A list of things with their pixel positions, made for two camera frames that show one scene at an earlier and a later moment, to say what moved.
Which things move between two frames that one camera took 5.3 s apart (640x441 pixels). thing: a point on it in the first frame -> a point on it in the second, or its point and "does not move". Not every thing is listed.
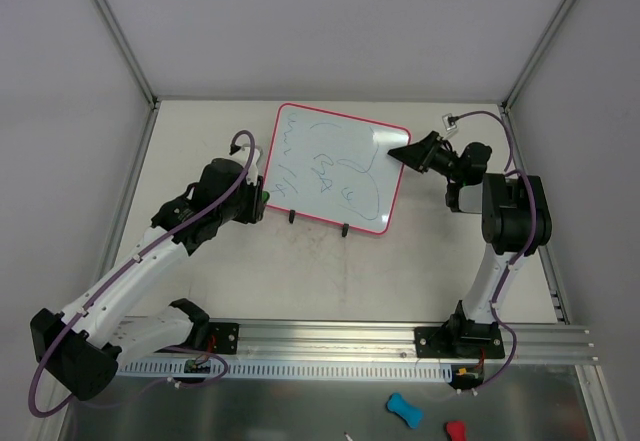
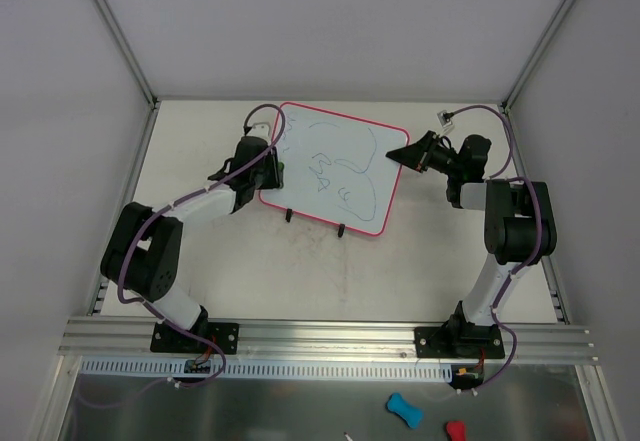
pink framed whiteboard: (335, 166) does not move
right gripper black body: (429, 152) does not move
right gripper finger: (416, 154) does not move
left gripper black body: (256, 201) -> (272, 169)
